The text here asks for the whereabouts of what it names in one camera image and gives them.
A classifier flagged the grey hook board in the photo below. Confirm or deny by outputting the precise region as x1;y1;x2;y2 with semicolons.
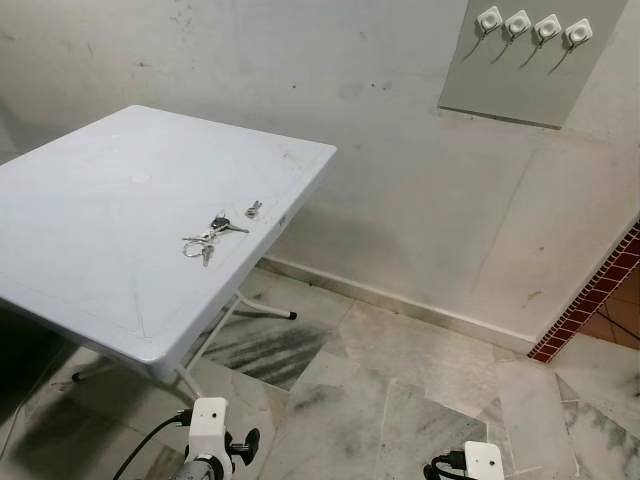
437;0;629;130

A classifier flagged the white plastic folding table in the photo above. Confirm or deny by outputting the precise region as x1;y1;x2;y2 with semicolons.
0;104;338;401

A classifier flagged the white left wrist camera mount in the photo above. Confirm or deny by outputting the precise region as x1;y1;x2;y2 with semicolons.
190;397;230;462

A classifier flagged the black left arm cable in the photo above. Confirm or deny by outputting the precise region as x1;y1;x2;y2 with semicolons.
113;408;193;480

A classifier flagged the key bunch on ring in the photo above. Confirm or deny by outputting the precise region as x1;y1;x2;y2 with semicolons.
182;213;251;267

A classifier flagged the red tile wall edging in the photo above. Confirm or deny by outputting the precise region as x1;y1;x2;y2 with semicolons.
528;222;640;363

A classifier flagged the white wall hook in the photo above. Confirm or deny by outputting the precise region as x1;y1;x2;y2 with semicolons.
475;5;504;36
503;10;533;41
532;14;564;47
562;18;594;51

